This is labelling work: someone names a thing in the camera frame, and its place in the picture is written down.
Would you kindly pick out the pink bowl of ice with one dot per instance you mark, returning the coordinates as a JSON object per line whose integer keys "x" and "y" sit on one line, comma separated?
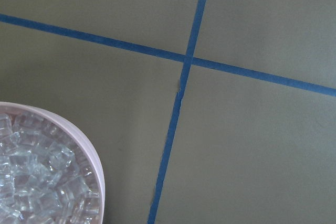
{"x": 50, "y": 171}

